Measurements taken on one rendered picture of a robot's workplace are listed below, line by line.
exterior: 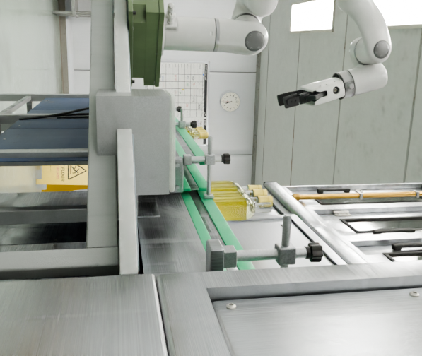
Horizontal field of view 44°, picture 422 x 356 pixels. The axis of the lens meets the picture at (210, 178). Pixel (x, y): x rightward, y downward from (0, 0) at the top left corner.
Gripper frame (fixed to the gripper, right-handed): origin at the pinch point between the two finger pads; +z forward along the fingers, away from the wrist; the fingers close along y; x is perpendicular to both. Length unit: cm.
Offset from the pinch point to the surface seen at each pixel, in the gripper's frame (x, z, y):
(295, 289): 0, 31, -94
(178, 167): -8.1, 34.2, -7.4
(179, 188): -13.9, 35.3, -7.0
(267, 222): -41.8, 8.8, 19.6
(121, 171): 1, 47, -35
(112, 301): 5, 47, -96
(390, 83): -51, -147, 224
